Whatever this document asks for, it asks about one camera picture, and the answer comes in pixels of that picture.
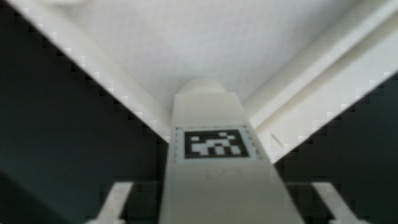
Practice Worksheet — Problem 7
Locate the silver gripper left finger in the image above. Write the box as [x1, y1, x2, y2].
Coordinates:
[83, 182, 132, 224]

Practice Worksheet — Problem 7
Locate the white desk leg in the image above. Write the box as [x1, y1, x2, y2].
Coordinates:
[157, 79, 303, 224]

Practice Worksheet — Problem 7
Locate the white desk top tray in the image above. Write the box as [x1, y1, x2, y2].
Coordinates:
[4, 0, 398, 136]

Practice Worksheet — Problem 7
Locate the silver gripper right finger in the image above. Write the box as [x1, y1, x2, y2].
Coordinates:
[310, 182, 370, 224]

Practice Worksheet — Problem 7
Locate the white L-shaped fence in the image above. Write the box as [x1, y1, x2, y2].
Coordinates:
[257, 43, 398, 162]

